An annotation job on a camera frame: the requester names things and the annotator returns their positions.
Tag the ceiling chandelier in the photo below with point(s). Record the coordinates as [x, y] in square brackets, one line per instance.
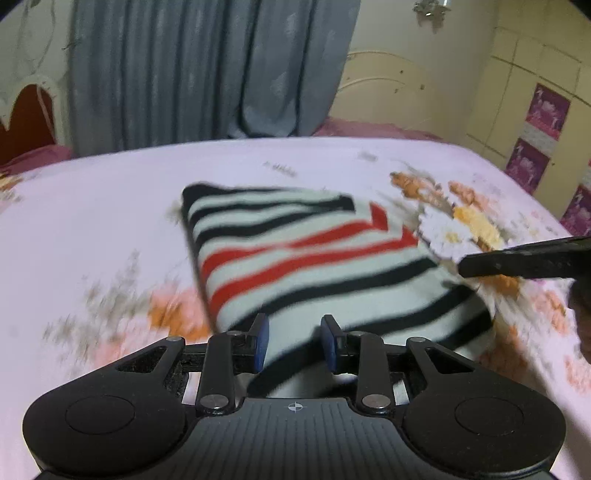
[431, 8]

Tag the pink mattress cover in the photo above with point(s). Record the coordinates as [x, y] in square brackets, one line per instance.
[369, 129]

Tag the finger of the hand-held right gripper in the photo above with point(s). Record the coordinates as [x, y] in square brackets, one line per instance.
[521, 261]

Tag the pink floral bedsheet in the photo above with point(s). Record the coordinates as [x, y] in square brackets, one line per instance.
[115, 221]

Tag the purple wardrobe poster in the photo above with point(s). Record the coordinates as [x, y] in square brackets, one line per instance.
[547, 110]
[527, 166]
[578, 212]

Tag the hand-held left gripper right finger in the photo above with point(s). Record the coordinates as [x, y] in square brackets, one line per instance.
[328, 344]

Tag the grey curtain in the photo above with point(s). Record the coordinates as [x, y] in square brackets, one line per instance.
[184, 69]

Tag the cream wardrobe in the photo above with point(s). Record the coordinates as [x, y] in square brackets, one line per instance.
[512, 69]

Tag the pink pillow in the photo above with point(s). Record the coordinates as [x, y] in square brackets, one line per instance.
[41, 157]

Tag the black red white striped sweater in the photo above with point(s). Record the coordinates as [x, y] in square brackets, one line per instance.
[300, 258]

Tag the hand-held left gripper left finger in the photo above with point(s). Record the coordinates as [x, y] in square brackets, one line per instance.
[261, 344]

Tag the cream curved bed headboard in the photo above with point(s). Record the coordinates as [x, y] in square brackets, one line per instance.
[392, 87]

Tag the red and white headboard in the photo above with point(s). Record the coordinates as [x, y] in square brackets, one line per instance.
[23, 120]

